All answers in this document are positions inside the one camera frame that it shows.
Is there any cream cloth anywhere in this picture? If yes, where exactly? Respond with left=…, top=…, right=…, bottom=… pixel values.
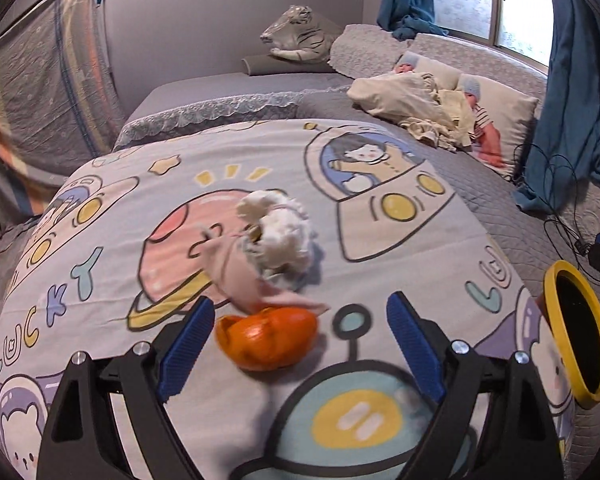
left=347, top=72, right=476, bottom=153

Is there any cartoon printed blanket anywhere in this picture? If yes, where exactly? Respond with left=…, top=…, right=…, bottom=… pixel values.
left=0, top=119, right=581, bottom=480

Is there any light grey quilted cover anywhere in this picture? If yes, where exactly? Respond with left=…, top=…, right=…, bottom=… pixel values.
left=405, top=34, right=600, bottom=261

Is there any yellow-rimmed trash bin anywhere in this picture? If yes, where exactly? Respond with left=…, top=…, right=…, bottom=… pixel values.
left=535, top=260, right=600, bottom=409

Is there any window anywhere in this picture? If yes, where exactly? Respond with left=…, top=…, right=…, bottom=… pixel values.
left=427, top=0, right=553, bottom=66

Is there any grey pillow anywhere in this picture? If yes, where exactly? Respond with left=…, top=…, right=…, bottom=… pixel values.
left=241, top=54, right=338, bottom=77

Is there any grey checkered sheet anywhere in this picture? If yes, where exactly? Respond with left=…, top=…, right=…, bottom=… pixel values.
left=0, top=210, right=36, bottom=321

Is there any light grey quilted cushion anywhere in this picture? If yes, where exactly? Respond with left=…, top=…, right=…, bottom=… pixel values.
left=328, top=24, right=411, bottom=81

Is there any striped grey cloth cover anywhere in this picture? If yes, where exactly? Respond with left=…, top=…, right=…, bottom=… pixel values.
left=0, top=0, right=123, bottom=211

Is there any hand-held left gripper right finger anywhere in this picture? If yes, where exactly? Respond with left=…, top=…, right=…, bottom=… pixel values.
left=386, top=290, right=566, bottom=480

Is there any white tiger plush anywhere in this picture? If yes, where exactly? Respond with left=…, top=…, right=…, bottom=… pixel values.
left=260, top=5, right=331, bottom=63

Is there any black cable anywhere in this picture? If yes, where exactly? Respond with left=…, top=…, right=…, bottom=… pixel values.
left=512, top=142, right=593, bottom=257

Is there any grey lace-edged bed sheet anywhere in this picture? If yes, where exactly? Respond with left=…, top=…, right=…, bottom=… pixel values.
left=112, top=72, right=353, bottom=151

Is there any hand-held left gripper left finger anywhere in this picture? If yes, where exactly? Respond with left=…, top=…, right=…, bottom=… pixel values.
left=36, top=296, right=216, bottom=480

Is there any baby print pillow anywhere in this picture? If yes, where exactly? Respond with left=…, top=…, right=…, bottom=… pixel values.
left=394, top=52, right=461, bottom=91
left=455, top=74, right=540, bottom=178

